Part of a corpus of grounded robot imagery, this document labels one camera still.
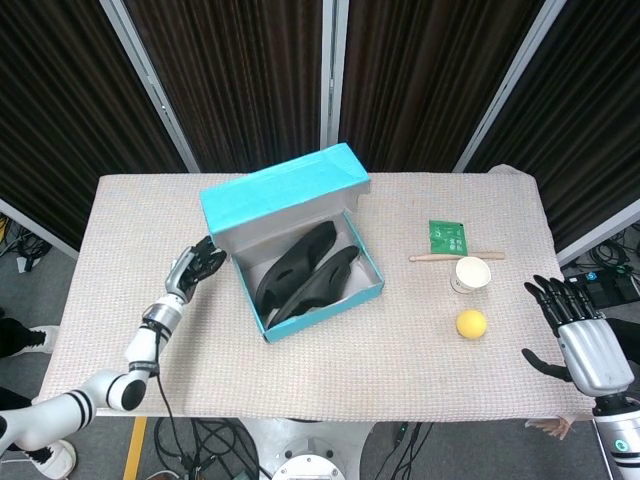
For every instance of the black rubber slipper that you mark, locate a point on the black rubber slipper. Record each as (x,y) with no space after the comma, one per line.
(300,250)
(325,280)

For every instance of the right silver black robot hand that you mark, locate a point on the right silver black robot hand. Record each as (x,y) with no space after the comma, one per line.
(595,355)

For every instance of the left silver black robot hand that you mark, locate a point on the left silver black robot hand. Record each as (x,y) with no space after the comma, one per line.
(182,275)

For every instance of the white sneaker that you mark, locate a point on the white sneaker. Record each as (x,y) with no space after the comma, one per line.
(45,337)
(60,462)

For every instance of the white paper cup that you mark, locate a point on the white paper cup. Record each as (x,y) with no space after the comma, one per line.
(470,272)

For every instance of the yellow floor tape strip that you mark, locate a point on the yellow floor tape strip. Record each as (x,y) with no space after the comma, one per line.
(134,450)

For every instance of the dark ribbed partition panel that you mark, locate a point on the dark ribbed partition panel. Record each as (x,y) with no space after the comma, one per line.
(590,125)
(425,75)
(50,100)
(240,75)

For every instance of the black trouser leg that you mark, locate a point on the black trouser leg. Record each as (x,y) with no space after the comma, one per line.
(12,340)

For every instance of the light blue shoe box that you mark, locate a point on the light blue shoe box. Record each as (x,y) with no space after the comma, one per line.
(280,195)

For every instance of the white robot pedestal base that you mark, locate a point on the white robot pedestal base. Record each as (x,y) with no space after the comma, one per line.
(310,467)

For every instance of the green sachet packet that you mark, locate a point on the green sachet packet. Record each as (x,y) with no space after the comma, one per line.
(447,235)

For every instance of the black power strip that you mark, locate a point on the black power strip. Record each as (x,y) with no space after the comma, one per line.
(620,290)

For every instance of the yellow ball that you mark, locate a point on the yellow ball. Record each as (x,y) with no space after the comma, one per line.
(471,325)

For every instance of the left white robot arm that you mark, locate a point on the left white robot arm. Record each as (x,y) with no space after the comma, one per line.
(145,345)

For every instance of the beige woven tablecloth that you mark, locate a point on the beige woven tablecloth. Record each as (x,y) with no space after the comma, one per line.
(350,375)

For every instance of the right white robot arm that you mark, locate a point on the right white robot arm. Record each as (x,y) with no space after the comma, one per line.
(620,440)

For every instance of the brown frayed scrap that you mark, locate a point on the brown frayed scrap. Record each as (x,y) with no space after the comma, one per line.
(555,427)

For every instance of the wooden stick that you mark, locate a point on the wooden stick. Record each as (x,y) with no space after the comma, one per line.
(430,257)

